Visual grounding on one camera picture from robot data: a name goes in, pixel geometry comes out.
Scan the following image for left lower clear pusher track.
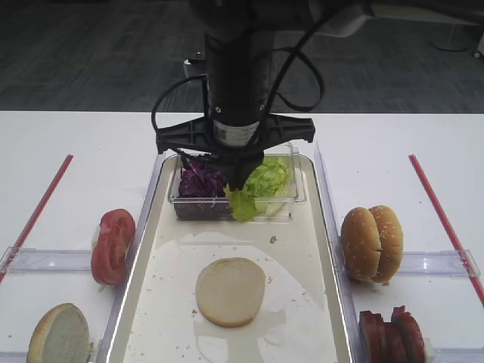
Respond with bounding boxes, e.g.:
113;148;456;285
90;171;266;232
0;352;27;363

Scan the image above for clear pusher track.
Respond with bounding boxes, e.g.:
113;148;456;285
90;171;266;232
0;352;27;363
1;247;92;274
426;347;484;363
397;250;480;278

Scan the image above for metal serving tray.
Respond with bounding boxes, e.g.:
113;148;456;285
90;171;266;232
96;156;364;362

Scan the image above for red rail strip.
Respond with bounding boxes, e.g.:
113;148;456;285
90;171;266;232
408;154;483;304
1;154;73;281

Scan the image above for middle meat patty slice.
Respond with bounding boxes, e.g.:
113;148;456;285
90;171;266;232
384;322;407;363

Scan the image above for right lower clear pusher track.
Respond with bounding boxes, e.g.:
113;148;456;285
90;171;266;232
426;347;484;363

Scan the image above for meat patty slice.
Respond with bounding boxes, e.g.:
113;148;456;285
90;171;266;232
384;322;407;363
358;311;388;363
391;306;426;363

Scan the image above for right sesame bun top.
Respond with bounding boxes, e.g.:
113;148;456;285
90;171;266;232
369;205;404;284

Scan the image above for sesame bun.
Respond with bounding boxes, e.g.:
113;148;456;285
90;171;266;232
369;205;404;284
341;207;381;282

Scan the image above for clear long divider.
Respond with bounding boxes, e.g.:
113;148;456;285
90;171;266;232
95;153;166;362
314;144;368;362

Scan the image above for left sesame bun top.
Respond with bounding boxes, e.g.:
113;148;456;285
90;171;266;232
341;207;381;282

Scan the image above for green lettuce pile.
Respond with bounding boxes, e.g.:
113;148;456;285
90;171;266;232
243;157;293;217

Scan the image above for left meat patty slice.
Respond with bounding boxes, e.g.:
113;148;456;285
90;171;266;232
358;311;388;363

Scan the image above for left clear long divider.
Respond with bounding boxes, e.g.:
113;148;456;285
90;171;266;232
95;153;166;362

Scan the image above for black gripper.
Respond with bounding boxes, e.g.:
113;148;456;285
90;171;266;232
156;114;315;191

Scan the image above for purple cabbage shreds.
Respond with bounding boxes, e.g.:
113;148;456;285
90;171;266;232
174;160;231;220

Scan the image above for bun half at left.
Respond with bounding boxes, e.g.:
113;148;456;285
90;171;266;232
26;303;90;363

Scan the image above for right meat patty slice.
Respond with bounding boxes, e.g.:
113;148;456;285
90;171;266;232
391;306;426;363

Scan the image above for left red rail strip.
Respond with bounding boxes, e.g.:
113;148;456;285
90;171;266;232
1;154;73;281

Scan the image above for left upper clear pusher track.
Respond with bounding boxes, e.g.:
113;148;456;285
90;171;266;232
1;247;92;274

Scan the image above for right clear long divider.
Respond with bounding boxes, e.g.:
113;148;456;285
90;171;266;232
314;144;368;362

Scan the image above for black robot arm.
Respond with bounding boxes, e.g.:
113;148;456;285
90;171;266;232
154;1;373;190

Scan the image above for red tomato slice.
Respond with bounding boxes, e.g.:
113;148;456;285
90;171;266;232
91;209;136;285

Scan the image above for bottom bun on tray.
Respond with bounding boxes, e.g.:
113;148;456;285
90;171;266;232
195;257;265;327

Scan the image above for right upper clear pusher track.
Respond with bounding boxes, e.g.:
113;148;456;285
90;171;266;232
397;250;480;278

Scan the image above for right red rail strip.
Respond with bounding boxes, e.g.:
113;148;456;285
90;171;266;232
408;154;483;304

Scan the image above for clear plastic salad container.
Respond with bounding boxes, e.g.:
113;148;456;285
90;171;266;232
167;143;306;222

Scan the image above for green lettuce leaf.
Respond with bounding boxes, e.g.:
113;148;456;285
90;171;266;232
224;186;258;222

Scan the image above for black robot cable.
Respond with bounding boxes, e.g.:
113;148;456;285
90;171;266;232
150;0;371;160

